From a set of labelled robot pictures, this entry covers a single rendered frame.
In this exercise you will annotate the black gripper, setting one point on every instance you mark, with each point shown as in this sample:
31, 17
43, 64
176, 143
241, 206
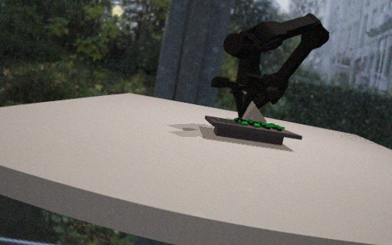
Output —
243, 100

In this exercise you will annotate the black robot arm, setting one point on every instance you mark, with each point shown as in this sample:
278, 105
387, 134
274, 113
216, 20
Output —
268, 35

